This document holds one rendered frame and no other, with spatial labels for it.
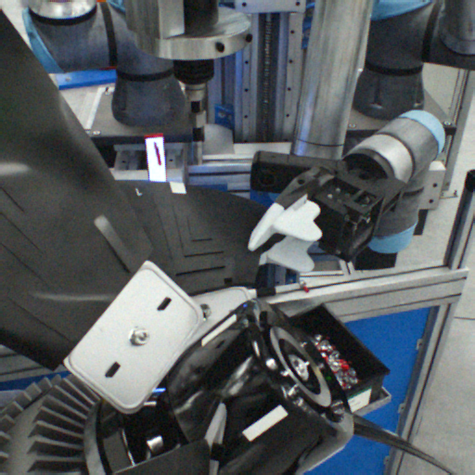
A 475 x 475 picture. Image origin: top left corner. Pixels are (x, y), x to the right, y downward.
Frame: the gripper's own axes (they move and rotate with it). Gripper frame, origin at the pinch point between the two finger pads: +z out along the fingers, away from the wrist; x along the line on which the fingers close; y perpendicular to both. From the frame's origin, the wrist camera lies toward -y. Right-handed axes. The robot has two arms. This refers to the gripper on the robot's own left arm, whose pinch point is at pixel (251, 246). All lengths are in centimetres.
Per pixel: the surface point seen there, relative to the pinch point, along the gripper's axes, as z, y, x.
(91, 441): 25.4, 5.8, -1.6
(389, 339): -44, 6, 49
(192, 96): 12.0, 2.0, -21.6
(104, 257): 19.7, 1.7, -12.5
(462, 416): -95, 25, 116
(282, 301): -24.2, -8.3, 33.1
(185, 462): 27.4, 16.2, -14.8
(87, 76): -198, -286, 146
